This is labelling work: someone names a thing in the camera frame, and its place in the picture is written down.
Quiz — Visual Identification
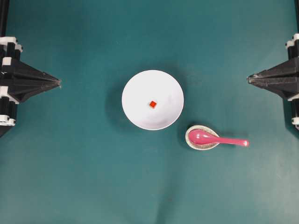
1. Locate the pink spoon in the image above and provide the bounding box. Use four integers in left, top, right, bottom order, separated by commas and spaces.
188, 129, 249, 147

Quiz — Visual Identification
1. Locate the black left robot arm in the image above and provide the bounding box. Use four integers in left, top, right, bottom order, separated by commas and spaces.
0, 0, 61, 128

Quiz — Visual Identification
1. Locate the red block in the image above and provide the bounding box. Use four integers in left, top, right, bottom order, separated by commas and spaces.
149, 101, 157, 109

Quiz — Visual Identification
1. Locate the white bowl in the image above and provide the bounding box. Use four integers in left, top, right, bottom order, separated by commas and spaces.
121, 70, 184, 131

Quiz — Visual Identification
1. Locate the speckled spoon rest dish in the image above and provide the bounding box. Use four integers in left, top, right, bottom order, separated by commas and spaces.
185, 125, 218, 151

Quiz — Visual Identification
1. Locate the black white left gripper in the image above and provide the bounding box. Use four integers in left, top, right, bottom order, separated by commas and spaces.
0, 36, 61, 126

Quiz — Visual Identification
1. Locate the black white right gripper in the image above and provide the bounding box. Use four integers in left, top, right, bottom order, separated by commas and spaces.
247, 33, 299, 130

